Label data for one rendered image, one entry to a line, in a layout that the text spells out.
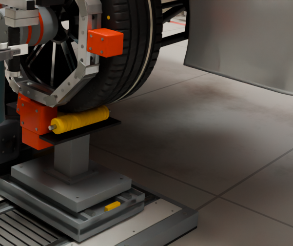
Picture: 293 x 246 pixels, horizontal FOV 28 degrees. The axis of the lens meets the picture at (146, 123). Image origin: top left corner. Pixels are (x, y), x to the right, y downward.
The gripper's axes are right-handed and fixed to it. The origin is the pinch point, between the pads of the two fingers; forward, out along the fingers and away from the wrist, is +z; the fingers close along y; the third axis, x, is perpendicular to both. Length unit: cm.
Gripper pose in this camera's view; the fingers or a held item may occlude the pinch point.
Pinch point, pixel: (14, 48)
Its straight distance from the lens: 180.1
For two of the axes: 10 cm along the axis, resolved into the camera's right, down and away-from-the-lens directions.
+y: 7.5, 2.9, -5.9
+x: 0.8, -9.3, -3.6
